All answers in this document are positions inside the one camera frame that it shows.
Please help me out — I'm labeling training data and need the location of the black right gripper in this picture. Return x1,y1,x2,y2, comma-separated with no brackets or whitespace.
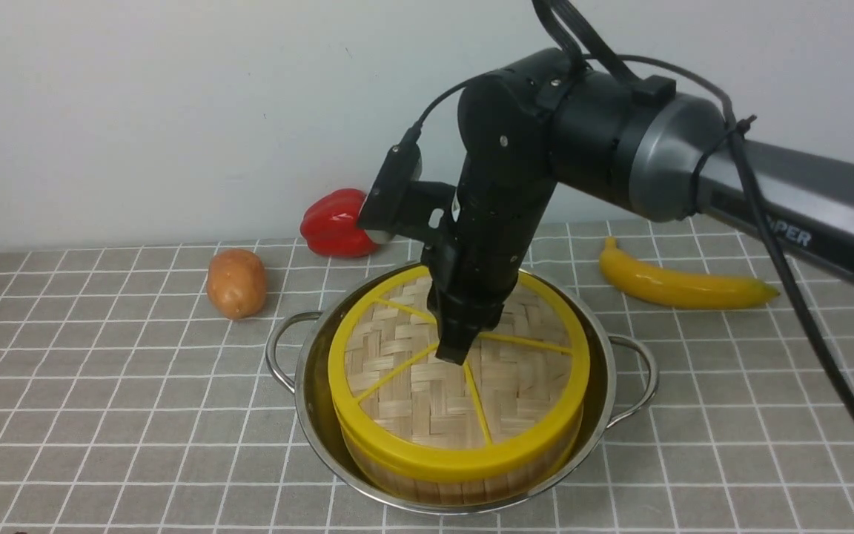
424,171,556,366

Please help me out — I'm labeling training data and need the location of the grey checked tablecloth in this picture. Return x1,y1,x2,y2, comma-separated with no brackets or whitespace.
0,217,854,533

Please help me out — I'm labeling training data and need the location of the black right camera cable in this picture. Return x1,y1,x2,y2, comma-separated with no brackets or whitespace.
400,0,854,498

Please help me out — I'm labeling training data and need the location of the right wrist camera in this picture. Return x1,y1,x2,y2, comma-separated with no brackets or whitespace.
357,141,455,245

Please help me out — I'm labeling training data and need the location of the red bell pepper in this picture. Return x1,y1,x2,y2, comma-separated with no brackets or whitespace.
299,188,379,258

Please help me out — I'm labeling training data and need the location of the yellow banana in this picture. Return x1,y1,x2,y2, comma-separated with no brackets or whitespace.
598,237,780,311

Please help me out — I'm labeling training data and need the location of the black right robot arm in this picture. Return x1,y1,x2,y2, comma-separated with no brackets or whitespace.
389,50,854,364

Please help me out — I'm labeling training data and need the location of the brown potato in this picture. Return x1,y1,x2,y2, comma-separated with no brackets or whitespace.
206,248,268,320

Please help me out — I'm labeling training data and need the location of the yellow bamboo steamer basket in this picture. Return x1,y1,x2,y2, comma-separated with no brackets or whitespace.
339,406,583,507

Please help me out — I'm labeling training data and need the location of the yellow woven steamer lid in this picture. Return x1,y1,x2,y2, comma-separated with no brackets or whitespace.
328,265,591,484

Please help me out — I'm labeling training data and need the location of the stainless steel pot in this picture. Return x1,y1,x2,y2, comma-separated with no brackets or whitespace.
265,263,660,516

